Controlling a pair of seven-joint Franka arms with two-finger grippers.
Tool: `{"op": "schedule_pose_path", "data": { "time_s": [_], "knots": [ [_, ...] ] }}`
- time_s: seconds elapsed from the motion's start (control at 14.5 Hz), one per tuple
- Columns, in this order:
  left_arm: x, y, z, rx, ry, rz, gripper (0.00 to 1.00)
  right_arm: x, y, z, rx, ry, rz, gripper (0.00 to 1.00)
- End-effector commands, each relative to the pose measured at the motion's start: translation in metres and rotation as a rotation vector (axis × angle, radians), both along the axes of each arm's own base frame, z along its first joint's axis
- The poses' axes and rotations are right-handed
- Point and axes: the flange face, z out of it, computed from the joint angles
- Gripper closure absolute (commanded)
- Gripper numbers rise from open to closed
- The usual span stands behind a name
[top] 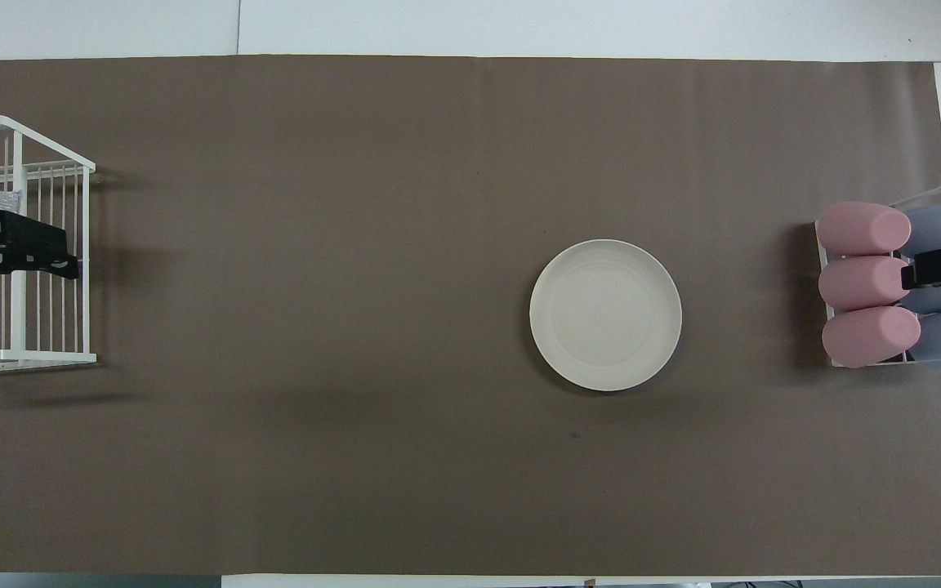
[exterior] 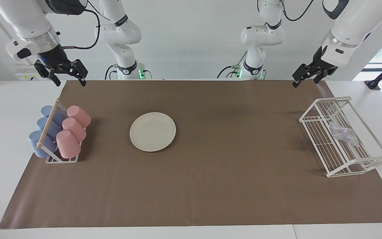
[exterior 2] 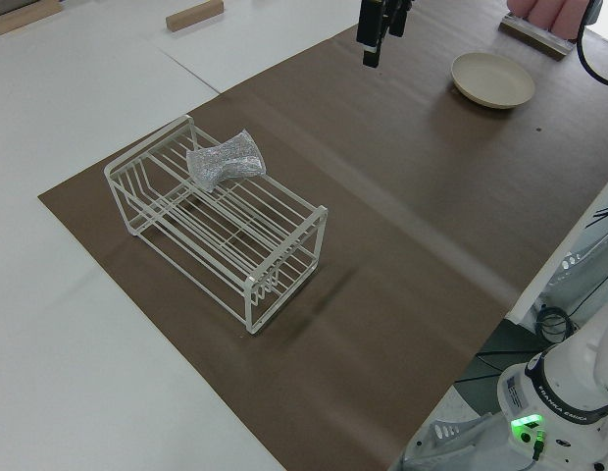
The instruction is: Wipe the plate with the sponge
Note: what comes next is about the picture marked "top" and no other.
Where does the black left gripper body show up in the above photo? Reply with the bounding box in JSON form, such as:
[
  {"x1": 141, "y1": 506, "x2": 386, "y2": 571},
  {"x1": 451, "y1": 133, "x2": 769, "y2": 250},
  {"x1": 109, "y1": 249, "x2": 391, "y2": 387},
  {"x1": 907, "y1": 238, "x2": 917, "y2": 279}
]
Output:
[{"x1": 0, "y1": 211, "x2": 81, "y2": 305}]

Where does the cream round plate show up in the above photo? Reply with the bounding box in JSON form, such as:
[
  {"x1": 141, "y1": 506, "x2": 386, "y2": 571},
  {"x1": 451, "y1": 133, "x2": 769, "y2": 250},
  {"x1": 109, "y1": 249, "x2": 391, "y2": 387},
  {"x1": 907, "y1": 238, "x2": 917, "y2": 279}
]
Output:
[{"x1": 529, "y1": 238, "x2": 683, "y2": 393}]

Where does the pink plastic cup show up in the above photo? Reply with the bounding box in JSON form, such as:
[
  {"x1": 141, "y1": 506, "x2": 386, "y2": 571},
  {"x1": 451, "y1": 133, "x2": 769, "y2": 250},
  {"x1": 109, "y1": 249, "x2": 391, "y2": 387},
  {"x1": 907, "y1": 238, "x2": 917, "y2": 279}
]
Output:
[
  {"x1": 816, "y1": 202, "x2": 912, "y2": 257},
  {"x1": 822, "y1": 306, "x2": 922, "y2": 368},
  {"x1": 818, "y1": 256, "x2": 912, "y2": 313}
]

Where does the brown table mat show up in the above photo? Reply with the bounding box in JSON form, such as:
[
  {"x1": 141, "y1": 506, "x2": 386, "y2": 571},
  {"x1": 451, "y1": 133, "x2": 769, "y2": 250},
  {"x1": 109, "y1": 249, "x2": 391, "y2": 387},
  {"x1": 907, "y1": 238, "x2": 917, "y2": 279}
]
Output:
[{"x1": 0, "y1": 55, "x2": 941, "y2": 577}]

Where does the white wire dish rack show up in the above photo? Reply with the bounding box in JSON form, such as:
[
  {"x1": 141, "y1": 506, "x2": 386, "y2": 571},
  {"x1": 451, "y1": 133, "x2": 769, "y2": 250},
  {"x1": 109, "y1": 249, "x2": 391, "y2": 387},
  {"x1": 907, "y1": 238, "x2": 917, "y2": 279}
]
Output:
[{"x1": 0, "y1": 114, "x2": 98, "y2": 373}]

